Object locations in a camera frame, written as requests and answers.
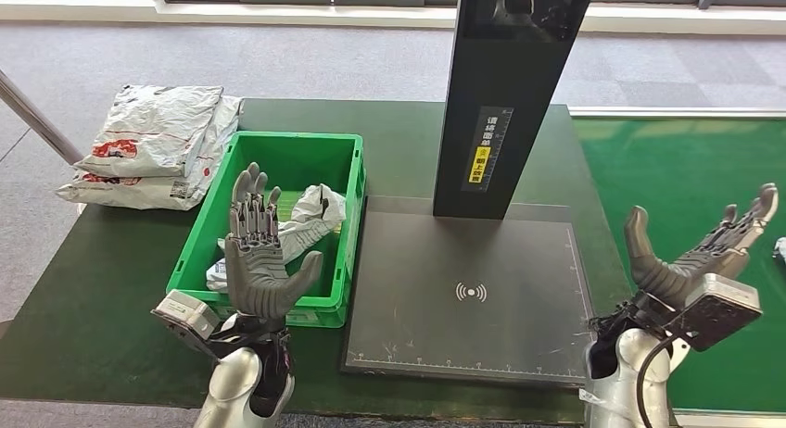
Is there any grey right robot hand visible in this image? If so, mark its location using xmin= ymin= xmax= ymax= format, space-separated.
xmin=623 ymin=183 xmax=780 ymax=309

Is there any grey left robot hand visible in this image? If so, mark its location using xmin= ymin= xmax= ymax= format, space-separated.
xmin=223 ymin=161 xmax=324 ymax=322

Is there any green conveyor belt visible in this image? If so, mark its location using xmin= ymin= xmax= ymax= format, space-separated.
xmin=569 ymin=107 xmax=786 ymax=417

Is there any white parcel bag barcode label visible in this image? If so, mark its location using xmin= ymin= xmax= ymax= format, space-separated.
xmin=56 ymin=94 xmax=245 ymax=211

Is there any white parcel bag red print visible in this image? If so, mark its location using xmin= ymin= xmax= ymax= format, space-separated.
xmin=73 ymin=84 xmax=225 ymax=180

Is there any green plastic crate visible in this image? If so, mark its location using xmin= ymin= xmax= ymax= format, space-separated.
xmin=165 ymin=130 xmax=368 ymax=330

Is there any black scanner platform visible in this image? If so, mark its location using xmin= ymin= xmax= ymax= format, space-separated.
xmin=341 ymin=195 xmax=596 ymax=390

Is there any yellow and black column label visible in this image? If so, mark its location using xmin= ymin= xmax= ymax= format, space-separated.
xmin=460 ymin=106 xmax=515 ymax=194

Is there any black scanner column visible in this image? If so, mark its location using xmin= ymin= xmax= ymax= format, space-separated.
xmin=432 ymin=0 xmax=598 ymax=221

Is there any white window sill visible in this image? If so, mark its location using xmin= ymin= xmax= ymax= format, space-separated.
xmin=0 ymin=0 xmax=786 ymax=39

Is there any grey metal pole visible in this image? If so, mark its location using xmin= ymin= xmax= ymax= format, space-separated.
xmin=0 ymin=68 xmax=85 ymax=166

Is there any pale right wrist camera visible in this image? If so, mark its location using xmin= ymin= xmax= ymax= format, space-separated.
xmin=666 ymin=273 xmax=763 ymax=353

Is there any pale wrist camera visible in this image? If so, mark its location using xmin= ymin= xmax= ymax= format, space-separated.
xmin=150 ymin=288 xmax=221 ymax=359
xmin=666 ymin=273 xmax=763 ymax=353

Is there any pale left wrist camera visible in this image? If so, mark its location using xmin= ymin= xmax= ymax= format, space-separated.
xmin=150 ymin=288 xmax=221 ymax=359

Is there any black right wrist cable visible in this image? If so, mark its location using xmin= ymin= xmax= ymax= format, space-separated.
xmin=635 ymin=335 xmax=677 ymax=428

